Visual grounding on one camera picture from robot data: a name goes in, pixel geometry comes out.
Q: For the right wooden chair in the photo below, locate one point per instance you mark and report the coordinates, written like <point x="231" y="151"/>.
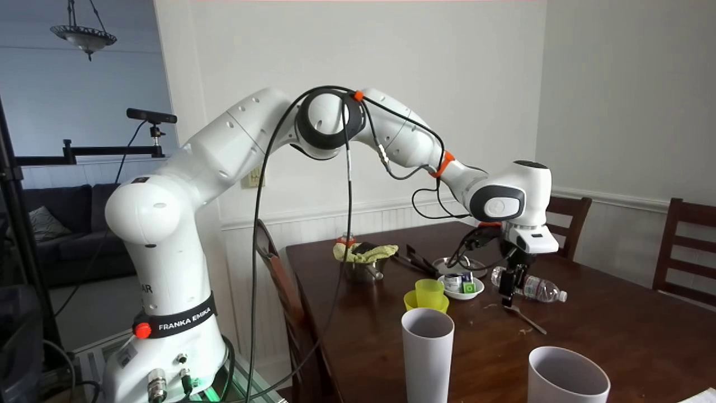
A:
<point x="571" y="217"/>

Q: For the wooden chair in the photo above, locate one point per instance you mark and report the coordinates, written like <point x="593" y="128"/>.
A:
<point x="571" y="217"/>
<point x="305" y="372"/>
<point x="680" y="251"/>

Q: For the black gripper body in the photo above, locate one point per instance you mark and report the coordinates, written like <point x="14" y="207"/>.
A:
<point x="516" y="273"/>

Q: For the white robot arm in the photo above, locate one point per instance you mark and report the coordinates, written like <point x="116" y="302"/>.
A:
<point x="176" y="349"/>

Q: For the metal pot lid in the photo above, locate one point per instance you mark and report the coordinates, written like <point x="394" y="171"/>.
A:
<point x="459" y="264"/>

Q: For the short white cylinder cup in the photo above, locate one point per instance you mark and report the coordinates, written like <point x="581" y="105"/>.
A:
<point x="557" y="374"/>

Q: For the clear plastic water bottle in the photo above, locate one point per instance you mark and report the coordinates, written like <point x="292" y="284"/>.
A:
<point x="527" y="287"/>

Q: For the dark metal pot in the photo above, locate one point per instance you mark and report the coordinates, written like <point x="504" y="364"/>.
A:
<point x="363" y="274"/>

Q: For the white bowl with packets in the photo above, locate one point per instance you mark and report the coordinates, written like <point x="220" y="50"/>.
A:
<point x="462" y="286"/>

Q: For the dark sofa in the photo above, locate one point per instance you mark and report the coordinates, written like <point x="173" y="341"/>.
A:
<point x="72" y="238"/>

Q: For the tall white cylinder cup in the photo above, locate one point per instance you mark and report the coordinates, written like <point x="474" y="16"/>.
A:
<point x="428" y="340"/>

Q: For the small yellow cup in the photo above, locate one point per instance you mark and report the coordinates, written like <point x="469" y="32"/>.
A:
<point x="428" y="287"/>

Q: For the near wooden chair back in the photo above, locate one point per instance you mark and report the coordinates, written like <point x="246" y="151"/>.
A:
<point x="305" y="372"/>

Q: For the left wooden chair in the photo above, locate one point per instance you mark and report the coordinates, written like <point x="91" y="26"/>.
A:
<point x="680" y="251"/>

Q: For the black camera on stand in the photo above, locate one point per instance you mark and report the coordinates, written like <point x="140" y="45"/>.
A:
<point x="151" y="117"/>

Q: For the hanging ceiling lamp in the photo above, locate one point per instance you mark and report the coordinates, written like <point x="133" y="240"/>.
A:
<point x="81" y="36"/>

